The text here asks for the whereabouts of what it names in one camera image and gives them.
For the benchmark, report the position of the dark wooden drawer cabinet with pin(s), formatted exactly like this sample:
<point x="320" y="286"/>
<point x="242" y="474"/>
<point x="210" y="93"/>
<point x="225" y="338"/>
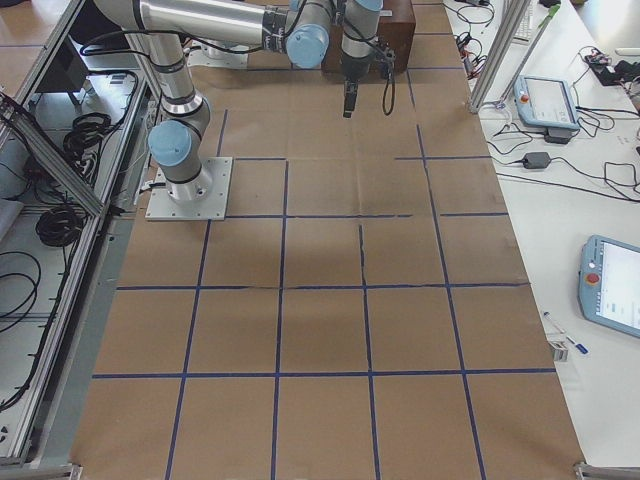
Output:
<point x="396" y="27"/>

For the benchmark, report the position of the black power adapter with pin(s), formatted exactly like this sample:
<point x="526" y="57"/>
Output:
<point x="536" y="160"/>

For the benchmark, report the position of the teach pendant upper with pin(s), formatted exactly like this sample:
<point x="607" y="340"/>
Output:
<point x="545" y="102"/>

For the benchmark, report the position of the teach pendant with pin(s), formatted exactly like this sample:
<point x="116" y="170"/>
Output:
<point x="545" y="102"/>
<point x="608" y="284"/>

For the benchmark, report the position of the brown paper table cover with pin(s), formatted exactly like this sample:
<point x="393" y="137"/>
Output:
<point x="363" y="312"/>

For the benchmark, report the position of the teach pendant lower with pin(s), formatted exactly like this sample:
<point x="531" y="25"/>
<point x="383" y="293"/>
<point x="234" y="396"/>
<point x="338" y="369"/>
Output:
<point x="608" y="284"/>

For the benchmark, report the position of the small metal binder clip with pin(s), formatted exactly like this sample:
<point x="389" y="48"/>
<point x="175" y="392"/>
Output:
<point x="559" y="351"/>

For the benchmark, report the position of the blue white pen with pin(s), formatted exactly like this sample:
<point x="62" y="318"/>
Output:
<point x="561" y="334"/>

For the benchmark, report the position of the aluminium frame post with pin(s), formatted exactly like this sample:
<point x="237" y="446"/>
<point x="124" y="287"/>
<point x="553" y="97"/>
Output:
<point x="512" y="17"/>

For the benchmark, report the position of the square metal base plate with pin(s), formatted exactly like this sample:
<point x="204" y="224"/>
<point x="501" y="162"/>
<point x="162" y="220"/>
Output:
<point x="204" y="198"/>

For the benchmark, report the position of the aluminium side frame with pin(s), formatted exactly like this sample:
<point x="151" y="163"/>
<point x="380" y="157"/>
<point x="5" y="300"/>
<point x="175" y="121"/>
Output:
<point x="73" y="149"/>

